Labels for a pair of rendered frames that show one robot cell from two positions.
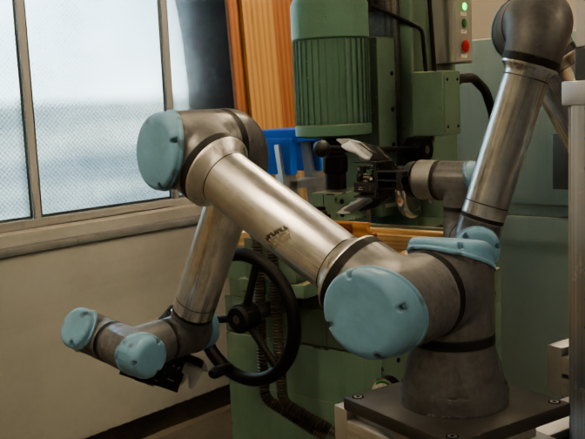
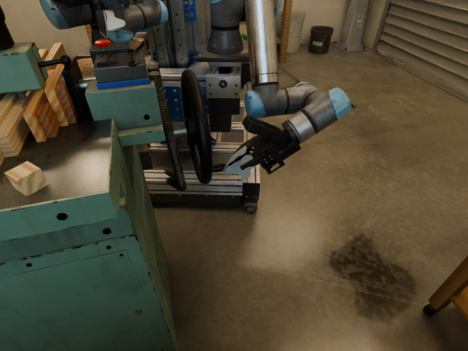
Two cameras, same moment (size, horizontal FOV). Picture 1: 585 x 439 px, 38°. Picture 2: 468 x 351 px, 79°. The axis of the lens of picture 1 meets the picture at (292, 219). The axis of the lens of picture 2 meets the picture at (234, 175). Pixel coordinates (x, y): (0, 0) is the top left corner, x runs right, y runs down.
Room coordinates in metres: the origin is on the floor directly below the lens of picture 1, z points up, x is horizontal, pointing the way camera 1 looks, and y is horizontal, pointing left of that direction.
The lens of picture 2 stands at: (2.18, 0.56, 1.19)
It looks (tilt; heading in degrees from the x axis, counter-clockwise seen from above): 40 degrees down; 215
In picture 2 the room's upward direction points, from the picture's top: straight up
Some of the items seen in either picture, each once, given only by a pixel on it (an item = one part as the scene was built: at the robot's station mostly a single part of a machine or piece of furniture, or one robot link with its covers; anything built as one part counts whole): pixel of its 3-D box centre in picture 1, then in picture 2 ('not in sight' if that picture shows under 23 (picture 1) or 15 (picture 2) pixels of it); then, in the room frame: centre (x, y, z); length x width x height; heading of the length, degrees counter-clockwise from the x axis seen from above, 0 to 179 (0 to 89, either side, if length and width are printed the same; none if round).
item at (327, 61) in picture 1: (331, 68); not in sight; (1.98, -0.10, 1.32); 0.18 x 0.18 x 0.31
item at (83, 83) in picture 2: not in sight; (92, 83); (1.88, -0.03, 0.95); 0.09 x 0.07 x 0.09; 51
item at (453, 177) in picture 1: (464, 183); not in sight; (1.58, -0.32, 1.08); 0.11 x 0.08 x 0.09; 52
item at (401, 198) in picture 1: (411, 192); not in sight; (2.01, -0.28, 1.02); 0.12 x 0.03 x 0.12; 141
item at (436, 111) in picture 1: (437, 103); not in sight; (2.06, -0.36, 1.23); 0.09 x 0.08 x 0.15; 141
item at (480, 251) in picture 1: (448, 283); (226, 4); (1.15, -0.21, 0.98); 0.13 x 0.12 x 0.14; 138
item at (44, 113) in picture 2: not in sight; (58, 97); (1.93, -0.08, 0.93); 0.25 x 0.02 x 0.05; 51
